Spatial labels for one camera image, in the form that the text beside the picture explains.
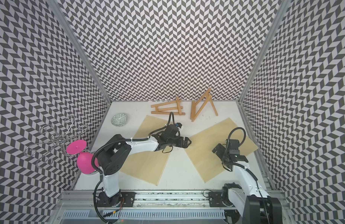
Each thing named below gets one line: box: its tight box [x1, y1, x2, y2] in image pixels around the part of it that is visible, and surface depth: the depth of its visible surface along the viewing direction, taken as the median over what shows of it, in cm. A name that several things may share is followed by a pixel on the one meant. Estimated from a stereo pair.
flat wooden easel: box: [150, 102, 168, 115], surface depth 114 cm
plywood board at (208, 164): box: [184, 117, 259, 183], surface depth 86 cm
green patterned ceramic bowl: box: [110, 112, 128, 127], surface depth 107 cm
